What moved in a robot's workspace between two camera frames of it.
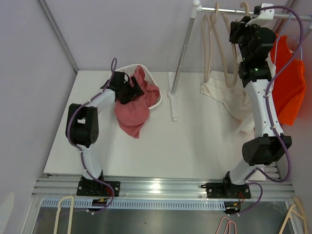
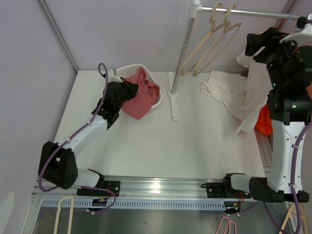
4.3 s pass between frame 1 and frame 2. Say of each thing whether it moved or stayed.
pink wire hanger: stayed
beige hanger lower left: stayed
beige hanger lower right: stayed
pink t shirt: moved
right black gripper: moved
